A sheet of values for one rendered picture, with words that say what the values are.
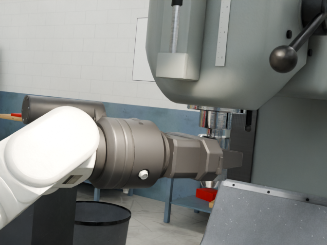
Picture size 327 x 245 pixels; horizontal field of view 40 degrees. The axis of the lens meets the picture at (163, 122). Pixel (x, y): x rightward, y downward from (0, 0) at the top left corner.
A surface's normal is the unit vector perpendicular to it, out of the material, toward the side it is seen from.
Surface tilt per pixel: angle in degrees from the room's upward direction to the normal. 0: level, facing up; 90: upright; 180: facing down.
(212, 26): 90
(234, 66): 104
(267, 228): 64
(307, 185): 90
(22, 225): 90
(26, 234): 90
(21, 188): 99
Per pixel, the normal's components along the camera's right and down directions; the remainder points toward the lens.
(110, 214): -0.46, -0.06
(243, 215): -0.47, -0.44
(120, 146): 0.54, -0.25
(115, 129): 0.44, -0.66
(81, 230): -0.04, 0.11
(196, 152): 0.53, 0.09
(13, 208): 0.15, 0.41
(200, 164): -0.84, -0.06
